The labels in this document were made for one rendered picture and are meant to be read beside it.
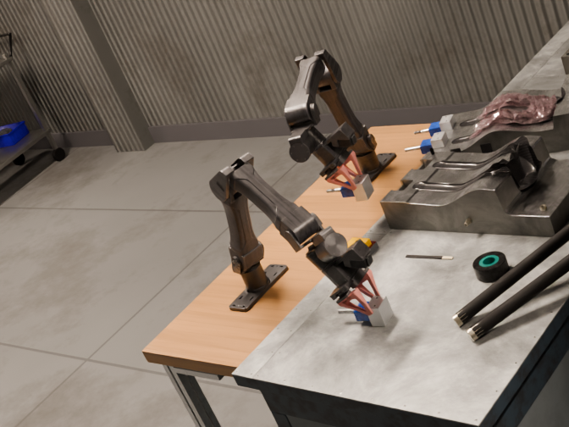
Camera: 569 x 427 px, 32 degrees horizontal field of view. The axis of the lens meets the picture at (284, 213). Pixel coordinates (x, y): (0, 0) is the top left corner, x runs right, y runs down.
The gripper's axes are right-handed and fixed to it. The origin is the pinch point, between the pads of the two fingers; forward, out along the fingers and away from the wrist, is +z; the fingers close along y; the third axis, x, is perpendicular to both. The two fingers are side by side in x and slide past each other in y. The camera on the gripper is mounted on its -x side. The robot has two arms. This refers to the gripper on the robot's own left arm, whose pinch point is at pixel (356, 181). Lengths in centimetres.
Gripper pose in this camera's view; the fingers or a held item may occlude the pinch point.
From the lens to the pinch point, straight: 269.4
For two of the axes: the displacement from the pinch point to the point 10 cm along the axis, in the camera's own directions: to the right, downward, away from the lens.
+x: -5.6, 4.7, 6.8
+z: 7.2, 6.8, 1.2
